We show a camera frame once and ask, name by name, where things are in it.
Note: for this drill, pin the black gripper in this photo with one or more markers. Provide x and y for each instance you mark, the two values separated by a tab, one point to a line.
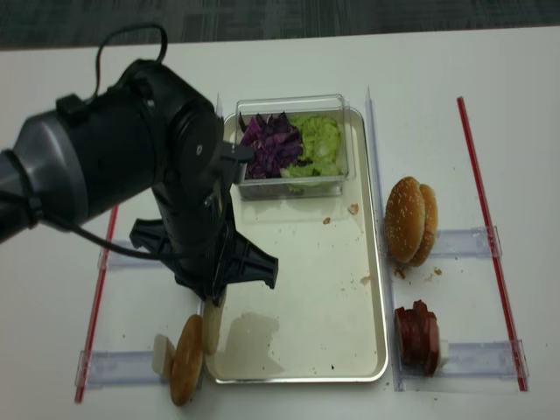
208	266

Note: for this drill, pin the bun slice pale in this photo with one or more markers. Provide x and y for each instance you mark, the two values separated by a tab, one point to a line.
211	320

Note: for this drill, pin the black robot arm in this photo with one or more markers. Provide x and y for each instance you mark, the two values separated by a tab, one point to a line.
151	131

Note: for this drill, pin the green lettuce leaves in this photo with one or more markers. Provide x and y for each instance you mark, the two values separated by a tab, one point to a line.
321	141

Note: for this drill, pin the red meat patty front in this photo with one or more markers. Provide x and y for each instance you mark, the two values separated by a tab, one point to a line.
404	319

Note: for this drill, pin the red meat patty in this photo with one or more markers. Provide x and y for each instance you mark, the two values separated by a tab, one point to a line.
404	319
425	338

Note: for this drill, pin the red meat patty rear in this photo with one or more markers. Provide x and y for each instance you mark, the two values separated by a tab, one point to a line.
425	338

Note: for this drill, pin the white block by patties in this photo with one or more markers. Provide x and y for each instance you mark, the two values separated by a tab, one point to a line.
444	354

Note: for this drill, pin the left upper clear holder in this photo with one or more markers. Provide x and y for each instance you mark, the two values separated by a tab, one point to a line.
110	260

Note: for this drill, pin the clear holder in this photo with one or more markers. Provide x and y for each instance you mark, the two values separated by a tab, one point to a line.
110	260
479	368
98	369
479	242

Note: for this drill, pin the white block by buns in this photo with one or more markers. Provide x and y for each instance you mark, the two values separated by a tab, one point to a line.
163	356

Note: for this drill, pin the purple cabbage shreds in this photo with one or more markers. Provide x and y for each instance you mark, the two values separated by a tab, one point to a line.
276	144

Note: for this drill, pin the bottom bun slice browned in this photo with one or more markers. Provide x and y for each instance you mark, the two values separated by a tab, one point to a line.
187	362

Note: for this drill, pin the left long clear divider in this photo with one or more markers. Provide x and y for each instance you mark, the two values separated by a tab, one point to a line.
218	107

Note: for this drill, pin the clear plastic container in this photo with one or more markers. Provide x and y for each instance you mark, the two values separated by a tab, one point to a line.
332	105

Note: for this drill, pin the silver metal tray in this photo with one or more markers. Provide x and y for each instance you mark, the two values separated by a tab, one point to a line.
324	320

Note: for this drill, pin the left lower clear holder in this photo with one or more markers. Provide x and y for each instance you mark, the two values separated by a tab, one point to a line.
98	369

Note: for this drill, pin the left red strip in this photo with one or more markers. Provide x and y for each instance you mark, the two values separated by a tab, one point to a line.
94	306

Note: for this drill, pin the red strip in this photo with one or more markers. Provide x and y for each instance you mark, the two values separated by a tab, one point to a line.
94	306
516	346

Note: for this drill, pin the sesame top bun front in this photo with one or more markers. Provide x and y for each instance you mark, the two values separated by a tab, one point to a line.
404	220

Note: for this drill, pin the sesame bun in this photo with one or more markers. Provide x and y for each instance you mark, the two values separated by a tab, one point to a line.
404	220
430	226

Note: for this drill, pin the sesame top bun rear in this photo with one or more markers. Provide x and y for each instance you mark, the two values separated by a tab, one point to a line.
430	226

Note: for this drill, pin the right upper clear holder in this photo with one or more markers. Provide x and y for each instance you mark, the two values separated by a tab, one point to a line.
479	242

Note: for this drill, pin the right lower clear holder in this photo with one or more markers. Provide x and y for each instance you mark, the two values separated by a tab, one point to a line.
479	368

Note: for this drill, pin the right red strip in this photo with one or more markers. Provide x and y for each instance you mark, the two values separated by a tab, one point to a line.
516	346

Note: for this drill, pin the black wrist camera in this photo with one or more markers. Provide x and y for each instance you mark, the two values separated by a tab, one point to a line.
234	159

